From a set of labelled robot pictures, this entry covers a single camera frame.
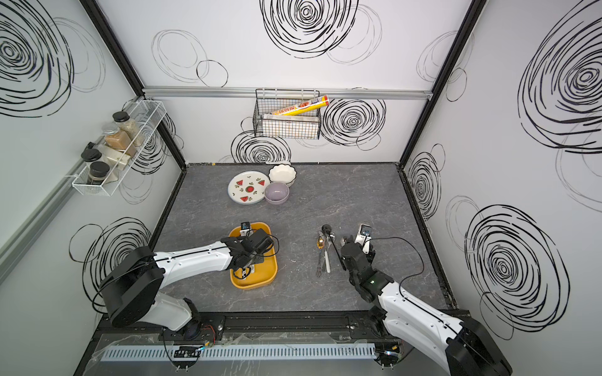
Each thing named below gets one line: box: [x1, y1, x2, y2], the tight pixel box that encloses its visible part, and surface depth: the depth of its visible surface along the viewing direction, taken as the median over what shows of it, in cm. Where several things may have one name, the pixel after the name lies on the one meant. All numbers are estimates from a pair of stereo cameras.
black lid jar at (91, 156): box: [80, 148, 106, 170], surface depth 64 cm
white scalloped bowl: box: [268, 162, 298, 188], surface depth 117 cm
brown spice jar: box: [101, 120, 137, 158], surface depth 72 cm
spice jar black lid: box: [112, 111, 141, 141], surface depth 75 cm
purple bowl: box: [264, 182, 291, 206], surface depth 107 cm
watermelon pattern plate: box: [227, 170, 271, 205], surface depth 114 cm
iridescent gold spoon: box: [315, 235, 325, 278], surface depth 93 cm
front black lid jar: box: [88, 161, 110, 185], surface depth 64 cm
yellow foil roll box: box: [271, 94, 331, 116], surface depth 91 cm
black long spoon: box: [321, 224, 348, 272], surface depth 97 cm
